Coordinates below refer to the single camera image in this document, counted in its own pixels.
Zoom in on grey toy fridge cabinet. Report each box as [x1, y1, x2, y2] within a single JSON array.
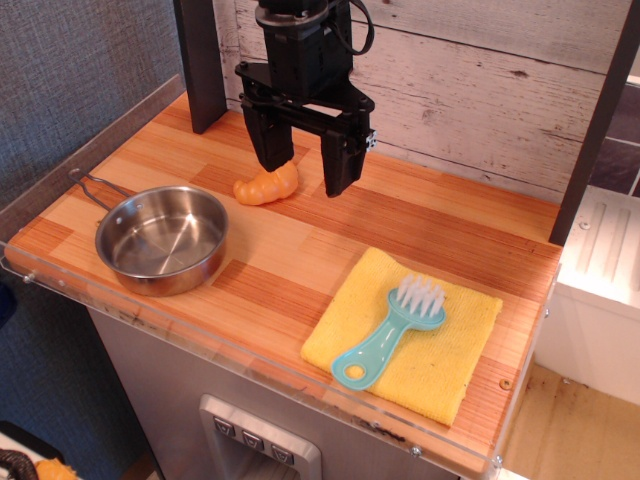
[[90, 310, 455, 479]]

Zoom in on dark right shelf post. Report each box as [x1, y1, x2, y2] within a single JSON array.
[[548, 0, 639, 246]]

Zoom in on clear acrylic edge guard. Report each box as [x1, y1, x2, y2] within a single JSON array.
[[6, 237, 561, 479]]

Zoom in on orange toy croissant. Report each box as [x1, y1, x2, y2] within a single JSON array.
[[233, 161, 299, 206]]

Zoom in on blue brush white bristles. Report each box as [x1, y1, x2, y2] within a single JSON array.
[[331, 274, 447, 391]]

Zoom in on yellow cloth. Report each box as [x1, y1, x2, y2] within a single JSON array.
[[301, 248, 503, 426]]

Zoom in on dark shelf post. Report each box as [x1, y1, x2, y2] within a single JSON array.
[[548, 0, 639, 246], [173, 0, 227, 134]]

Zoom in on dark left shelf post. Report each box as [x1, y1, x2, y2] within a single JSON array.
[[173, 0, 227, 134]]

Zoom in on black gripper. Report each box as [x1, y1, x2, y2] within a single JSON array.
[[236, 20, 376, 198]]

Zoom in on ice dispenser button panel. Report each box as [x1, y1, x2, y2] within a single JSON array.
[[199, 394, 323, 479]]

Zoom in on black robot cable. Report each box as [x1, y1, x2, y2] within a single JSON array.
[[322, 0, 376, 57]]

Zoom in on grey metal wall rail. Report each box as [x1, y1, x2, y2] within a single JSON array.
[[1, 74, 185, 243]]

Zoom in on stainless steel pan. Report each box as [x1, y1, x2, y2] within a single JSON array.
[[68, 169, 229, 297]]

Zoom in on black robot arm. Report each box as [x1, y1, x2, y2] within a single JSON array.
[[235, 1, 376, 197]]

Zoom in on orange toy on floor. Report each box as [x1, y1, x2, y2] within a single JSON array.
[[35, 458, 79, 480]]

